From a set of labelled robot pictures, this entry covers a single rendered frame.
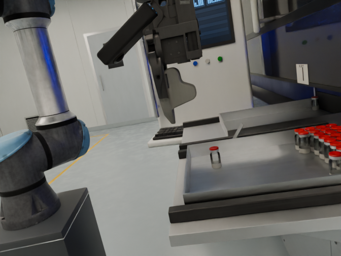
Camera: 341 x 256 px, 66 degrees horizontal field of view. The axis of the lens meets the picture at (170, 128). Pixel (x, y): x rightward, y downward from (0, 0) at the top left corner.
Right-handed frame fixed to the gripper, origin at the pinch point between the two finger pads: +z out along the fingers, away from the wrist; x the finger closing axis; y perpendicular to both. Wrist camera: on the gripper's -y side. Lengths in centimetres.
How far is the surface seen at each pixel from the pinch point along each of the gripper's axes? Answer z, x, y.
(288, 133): 12.7, 20.1, 25.8
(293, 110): 15, 54, 39
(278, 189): 13.1, -5.4, 15.5
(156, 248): 104, 103, -37
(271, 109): 14, 54, 31
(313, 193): 13.4, -7.2, 19.9
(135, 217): 104, 142, -60
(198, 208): 13.5, -7.4, 2.9
